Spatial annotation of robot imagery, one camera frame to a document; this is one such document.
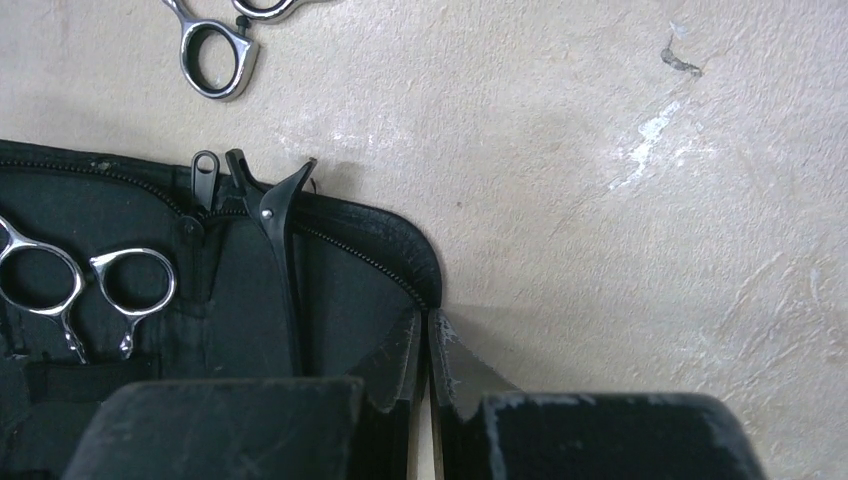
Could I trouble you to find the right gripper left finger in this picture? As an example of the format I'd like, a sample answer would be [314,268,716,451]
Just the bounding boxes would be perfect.
[65,311,422,479]

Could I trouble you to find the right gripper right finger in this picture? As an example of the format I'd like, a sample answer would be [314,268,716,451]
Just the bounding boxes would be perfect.
[427,310,766,479]

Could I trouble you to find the black hair clip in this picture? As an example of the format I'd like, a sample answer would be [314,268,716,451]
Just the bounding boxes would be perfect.
[225,149,317,377]

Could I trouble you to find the black zippered tool case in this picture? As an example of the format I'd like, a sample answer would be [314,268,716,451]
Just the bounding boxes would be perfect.
[1,141,442,479]

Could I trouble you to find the silver thinning scissors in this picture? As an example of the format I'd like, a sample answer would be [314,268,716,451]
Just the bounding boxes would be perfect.
[162,0,306,102]

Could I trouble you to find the silver scissors in case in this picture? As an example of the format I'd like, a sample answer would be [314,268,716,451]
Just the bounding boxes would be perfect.
[1,217,178,365]

